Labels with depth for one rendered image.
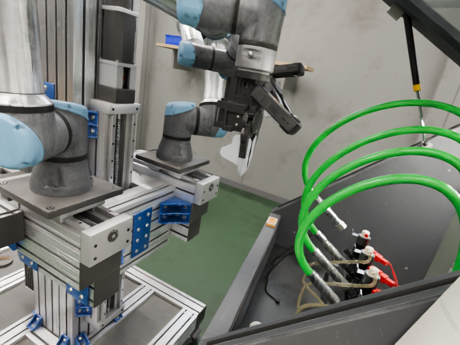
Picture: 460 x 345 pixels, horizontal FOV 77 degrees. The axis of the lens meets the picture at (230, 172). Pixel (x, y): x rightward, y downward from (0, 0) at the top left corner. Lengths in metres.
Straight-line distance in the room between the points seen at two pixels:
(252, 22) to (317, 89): 2.94
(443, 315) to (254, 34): 0.48
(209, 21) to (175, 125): 0.64
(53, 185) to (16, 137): 0.21
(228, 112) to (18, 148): 0.41
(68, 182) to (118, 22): 0.49
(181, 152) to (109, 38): 0.46
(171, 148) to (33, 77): 0.61
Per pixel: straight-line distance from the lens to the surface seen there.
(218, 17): 0.57
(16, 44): 0.69
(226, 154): 0.60
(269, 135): 3.64
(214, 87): 1.24
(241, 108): 0.56
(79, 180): 0.85
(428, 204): 1.10
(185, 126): 1.16
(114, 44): 1.02
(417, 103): 0.70
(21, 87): 0.69
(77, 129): 0.81
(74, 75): 1.03
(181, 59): 0.98
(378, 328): 0.45
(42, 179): 0.85
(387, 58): 3.45
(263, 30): 0.56
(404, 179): 0.47
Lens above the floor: 1.40
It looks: 18 degrees down
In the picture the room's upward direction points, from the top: 11 degrees clockwise
